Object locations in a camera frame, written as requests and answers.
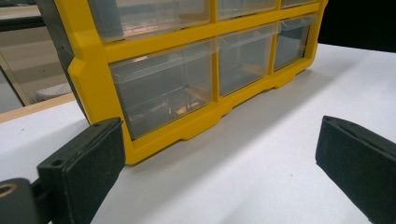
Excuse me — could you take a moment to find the yellow black organizer cabinet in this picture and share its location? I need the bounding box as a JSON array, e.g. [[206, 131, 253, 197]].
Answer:
[[35, 0, 330, 166]]

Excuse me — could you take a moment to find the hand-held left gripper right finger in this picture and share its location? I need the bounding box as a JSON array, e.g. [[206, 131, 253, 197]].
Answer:
[[315, 115, 396, 224]]

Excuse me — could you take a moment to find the set of clear drawers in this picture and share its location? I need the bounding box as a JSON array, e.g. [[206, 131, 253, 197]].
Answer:
[[87, 0, 318, 141]]

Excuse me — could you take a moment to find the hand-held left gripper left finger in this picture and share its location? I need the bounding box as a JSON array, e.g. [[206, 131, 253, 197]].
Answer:
[[36, 117, 126, 224]]

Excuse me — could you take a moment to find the grey rounded object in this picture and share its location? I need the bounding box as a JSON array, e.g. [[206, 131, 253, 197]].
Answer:
[[34, 82, 73, 102]]

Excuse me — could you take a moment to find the black horizontal bar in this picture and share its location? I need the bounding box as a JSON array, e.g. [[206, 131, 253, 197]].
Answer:
[[0, 16, 46, 32]]

